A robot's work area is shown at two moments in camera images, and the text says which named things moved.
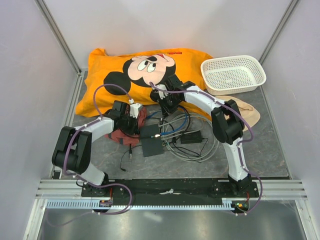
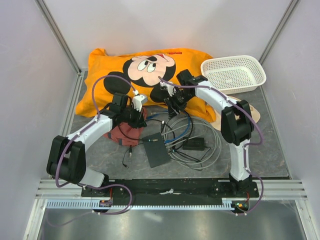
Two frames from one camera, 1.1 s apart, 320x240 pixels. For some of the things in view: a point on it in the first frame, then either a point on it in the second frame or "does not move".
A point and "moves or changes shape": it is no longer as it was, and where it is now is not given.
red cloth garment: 122,138 does not move
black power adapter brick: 193,137 to 195,144
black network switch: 151,146 moves or changes shape
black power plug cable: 120,164 to 143,140
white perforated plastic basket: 232,75 does not move
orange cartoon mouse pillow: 136,72 does not move
